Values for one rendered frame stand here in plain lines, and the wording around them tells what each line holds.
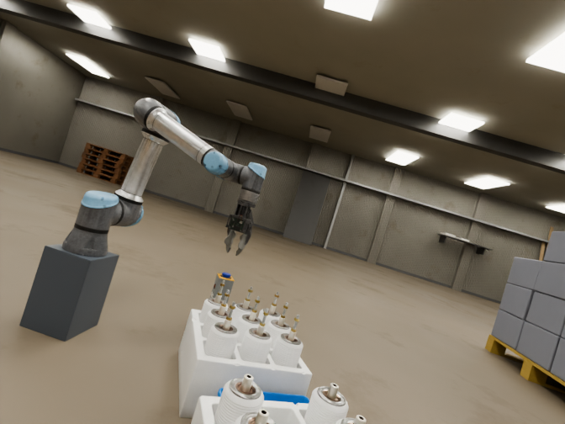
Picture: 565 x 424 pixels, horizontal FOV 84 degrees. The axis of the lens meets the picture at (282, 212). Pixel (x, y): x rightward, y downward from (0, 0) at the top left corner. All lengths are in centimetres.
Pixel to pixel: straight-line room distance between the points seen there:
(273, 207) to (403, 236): 457
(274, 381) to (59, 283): 83
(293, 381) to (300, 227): 923
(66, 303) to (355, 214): 1026
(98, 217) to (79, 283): 24
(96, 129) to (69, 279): 1235
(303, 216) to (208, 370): 946
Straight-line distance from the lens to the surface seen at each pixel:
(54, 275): 140
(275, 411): 96
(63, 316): 141
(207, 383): 109
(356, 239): 1115
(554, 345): 320
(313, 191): 1069
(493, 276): 1288
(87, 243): 136
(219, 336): 107
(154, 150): 144
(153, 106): 131
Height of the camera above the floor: 66
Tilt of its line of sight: 1 degrees up
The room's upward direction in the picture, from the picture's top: 17 degrees clockwise
